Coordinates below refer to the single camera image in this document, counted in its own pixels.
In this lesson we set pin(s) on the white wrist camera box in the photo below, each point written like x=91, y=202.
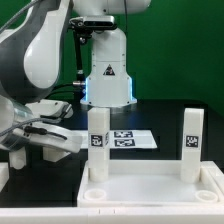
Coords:
x=51, y=108

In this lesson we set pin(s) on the white front rail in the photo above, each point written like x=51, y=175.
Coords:
x=162, y=215

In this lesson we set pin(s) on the black camera on mount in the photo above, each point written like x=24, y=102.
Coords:
x=93, y=23

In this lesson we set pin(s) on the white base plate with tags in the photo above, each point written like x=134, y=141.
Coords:
x=120, y=139

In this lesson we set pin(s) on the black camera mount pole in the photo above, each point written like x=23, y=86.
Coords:
x=80, y=72

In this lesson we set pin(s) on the white left corner block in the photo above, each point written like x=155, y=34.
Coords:
x=4, y=174

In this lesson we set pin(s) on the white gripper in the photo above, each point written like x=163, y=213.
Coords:
x=55, y=137

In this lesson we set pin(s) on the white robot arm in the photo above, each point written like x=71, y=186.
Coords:
x=59, y=37

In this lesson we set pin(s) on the white desk top panel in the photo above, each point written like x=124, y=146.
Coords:
x=152, y=183

